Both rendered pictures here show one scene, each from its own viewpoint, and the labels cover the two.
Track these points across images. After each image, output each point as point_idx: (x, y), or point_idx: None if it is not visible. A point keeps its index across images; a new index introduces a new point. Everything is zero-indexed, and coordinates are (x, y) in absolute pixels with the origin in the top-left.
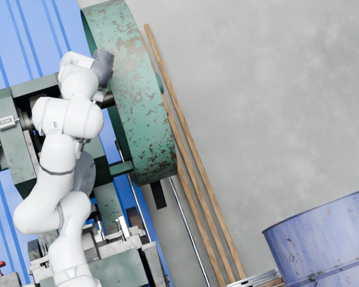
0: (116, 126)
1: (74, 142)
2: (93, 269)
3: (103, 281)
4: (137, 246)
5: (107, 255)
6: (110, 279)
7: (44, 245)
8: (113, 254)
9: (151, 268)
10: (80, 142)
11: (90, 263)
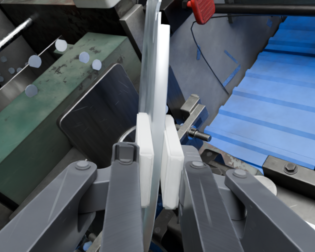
0: None
1: (174, 150)
2: (53, 100)
3: (30, 102)
4: (19, 210)
5: (66, 160)
6: (20, 111)
7: (206, 135)
8: (57, 168)
9: None
10: (113, 149)
11: (59, 102)
